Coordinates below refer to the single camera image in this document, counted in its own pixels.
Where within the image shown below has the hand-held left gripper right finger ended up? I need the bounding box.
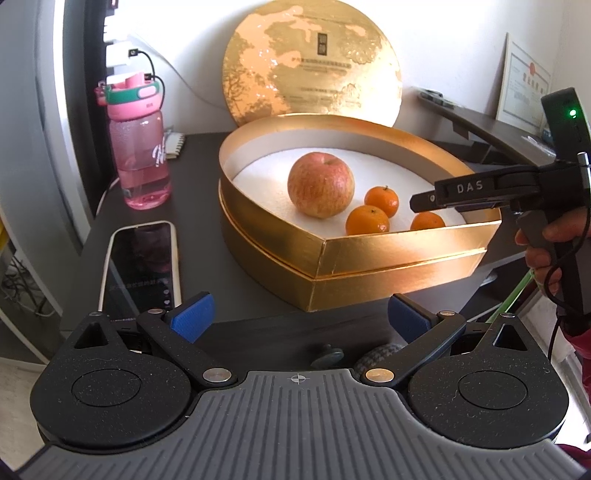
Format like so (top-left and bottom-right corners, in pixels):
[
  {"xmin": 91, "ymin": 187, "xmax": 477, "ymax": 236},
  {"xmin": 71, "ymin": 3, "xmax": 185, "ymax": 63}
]
[{"xmin": 359, "ymin": 292, "xmax": 528, "ymax": 387}]

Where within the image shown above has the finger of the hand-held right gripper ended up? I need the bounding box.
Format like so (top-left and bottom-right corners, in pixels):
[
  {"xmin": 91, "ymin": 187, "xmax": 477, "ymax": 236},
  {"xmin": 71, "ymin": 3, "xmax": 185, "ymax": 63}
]
[{"xmin": 409, "ymin": 166, "xmax": 541, "ymax": 215}]

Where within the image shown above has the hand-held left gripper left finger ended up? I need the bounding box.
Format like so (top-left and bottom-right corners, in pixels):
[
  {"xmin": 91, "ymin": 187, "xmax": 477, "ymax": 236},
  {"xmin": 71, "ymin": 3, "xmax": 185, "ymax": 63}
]
[{"xmin": 73, "ymin": 292, "xmax": 237, "ymax": 385}]

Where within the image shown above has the small orange tangerine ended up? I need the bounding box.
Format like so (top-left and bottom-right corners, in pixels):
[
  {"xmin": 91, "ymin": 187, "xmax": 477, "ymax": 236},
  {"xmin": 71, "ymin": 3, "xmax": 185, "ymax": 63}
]
[
  {"xmin": 364, "ymin": 185, "xmax": 400, "ymax": 219},
  {"xmin": 410, "ymin": 211, "xmax": 447, "ymax": 232},
  {"xmin": 345, "ymin": 205, "xmax": 391, "ymax": 235}
]

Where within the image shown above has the gold round gift box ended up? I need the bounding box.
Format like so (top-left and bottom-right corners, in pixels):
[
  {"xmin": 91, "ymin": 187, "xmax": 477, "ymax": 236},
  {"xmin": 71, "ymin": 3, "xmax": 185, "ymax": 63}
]
[{"xmin": 218, "ymin": 114, "xmax": 503, "ymax": 313}]

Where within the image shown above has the red yellow apple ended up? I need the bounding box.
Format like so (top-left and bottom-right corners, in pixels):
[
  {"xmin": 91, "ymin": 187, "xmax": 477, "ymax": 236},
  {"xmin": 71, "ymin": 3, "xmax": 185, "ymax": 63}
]
[{"xmin": 287, "ymin": 151, "xmax": 355, "ymax": 219}]

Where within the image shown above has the person's right forearm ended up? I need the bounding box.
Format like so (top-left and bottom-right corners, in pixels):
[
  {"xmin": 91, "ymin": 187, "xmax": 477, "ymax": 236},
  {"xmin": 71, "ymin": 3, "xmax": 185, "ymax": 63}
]
[{"xmin": 560, "ymin": 314, "xmax": 591, "ymax": 363}]

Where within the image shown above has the dark wooden desktop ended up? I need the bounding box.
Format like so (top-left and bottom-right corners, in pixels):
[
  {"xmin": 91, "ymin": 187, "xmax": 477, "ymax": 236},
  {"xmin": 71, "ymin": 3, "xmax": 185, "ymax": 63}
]
[{"xmin": 81, "ymin": 131, "xmax": 509, "ymax": 356}]

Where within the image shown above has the person's right hand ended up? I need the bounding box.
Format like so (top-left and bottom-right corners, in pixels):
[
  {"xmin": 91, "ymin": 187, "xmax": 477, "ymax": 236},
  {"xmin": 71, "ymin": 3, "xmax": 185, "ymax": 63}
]
[{"xmin": 515, "ymin": 208, "xmax": 591, "ymax": 297}]

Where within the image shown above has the dark curved wooden shelf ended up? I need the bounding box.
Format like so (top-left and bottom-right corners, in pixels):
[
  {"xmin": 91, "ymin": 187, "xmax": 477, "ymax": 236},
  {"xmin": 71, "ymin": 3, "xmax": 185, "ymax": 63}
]
[{"xmin": 418, "ymin": 90, "xmax": 561, "ymax": 168}]

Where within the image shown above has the smartphone in white case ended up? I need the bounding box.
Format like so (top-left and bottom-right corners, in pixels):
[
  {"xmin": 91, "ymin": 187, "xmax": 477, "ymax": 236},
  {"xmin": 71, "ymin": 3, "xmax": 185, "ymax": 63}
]
[{"xmin": 98, "ymin": 220, "xmax": 180, "ymax": 320}]

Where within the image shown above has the clear plastic tray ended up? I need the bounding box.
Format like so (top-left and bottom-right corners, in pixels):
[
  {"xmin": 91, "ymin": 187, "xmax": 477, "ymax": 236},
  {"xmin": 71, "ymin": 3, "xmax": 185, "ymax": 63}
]
[{"xmin": 418, "ymin": 88, "xmax": 457, "ymax": 108}]

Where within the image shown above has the framed white certificate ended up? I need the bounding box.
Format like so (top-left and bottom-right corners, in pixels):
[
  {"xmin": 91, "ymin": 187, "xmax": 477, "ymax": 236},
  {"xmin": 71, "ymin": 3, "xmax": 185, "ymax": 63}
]
[{"xmin": 496, "ymin": 32, "xmax": 553, "ymax": 133}]

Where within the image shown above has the white hair brush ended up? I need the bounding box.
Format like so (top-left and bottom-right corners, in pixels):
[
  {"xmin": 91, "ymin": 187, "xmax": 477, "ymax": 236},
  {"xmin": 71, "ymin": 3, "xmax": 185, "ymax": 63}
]
[{"xmin": 163, "ymin": 131, "xmax": 187, "ymax": 161}]

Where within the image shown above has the pink water bottle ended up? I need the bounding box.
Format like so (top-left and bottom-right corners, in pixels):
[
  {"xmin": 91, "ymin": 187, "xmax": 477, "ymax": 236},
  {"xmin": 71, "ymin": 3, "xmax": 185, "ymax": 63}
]
[{"xmin": 95, "ymin": 71, "xmax": 173, "ymax": 211}]

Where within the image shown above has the round gold box lid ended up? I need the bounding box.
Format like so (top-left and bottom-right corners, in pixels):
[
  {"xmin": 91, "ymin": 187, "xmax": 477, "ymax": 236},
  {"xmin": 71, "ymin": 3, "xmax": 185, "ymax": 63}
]
[{"xmin": 222, "ymin": 0, "xmax": 402, "ymax": 129}]

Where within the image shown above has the green bag strap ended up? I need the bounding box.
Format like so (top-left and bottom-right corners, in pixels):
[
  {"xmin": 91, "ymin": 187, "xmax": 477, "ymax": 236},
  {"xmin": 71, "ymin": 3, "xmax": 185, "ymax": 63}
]
[{"xmin": 487, "ymin": 270, "xmax": 537, "ymax": 325}]

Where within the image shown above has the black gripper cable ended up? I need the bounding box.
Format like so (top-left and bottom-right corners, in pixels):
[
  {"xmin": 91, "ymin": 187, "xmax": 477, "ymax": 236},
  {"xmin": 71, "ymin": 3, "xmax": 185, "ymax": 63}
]
[{"xmin": 540, "ymin": 256, "xmax": 571, "ymax": 361}]

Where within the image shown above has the white cable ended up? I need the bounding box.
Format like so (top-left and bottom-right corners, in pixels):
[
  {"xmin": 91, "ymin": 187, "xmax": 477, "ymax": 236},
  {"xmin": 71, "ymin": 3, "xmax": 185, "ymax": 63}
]
[{"xmin": 128, "ymin": 33, "xmax": 228, "ymax": 109}]

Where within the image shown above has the black charging cable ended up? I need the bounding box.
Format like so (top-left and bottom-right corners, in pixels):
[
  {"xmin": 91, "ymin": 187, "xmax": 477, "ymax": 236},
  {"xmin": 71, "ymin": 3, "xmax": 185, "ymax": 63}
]
[{"xmin": 129, "ymin": 48, "xmax": 168, "ymax": 136}]

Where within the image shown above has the white wall charger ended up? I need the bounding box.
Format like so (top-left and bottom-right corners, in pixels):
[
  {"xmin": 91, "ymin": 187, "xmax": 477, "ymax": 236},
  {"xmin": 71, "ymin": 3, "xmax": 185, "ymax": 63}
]
[{"xmin": 105, "ymin": 41, "xmax": 140, "ymax": 71}]

